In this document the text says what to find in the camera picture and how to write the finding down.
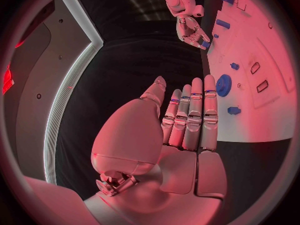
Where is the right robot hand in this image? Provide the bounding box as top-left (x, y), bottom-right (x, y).
top-left (175, 16), bottom-right (212, 51)

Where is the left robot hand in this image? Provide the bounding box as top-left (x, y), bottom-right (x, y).
top-left (83, 74), bottom-right (228, 225)

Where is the white task board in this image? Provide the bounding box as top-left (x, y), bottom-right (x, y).
top-left (200, 0), bottom-right (299, 143)

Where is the long blue cylinder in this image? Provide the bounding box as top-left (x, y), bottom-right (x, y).
top-left (215, 18), bottom-right (231, 30)

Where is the blue gear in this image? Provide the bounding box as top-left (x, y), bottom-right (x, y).
top-left (215, 73), bottom-right (233, 98)

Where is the blue plug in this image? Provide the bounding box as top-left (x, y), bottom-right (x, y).
top-left (226, 106), bottom-right (242, 116)

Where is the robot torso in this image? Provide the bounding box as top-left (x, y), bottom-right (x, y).
top-left (3, 0), bottom-right (105, 185)

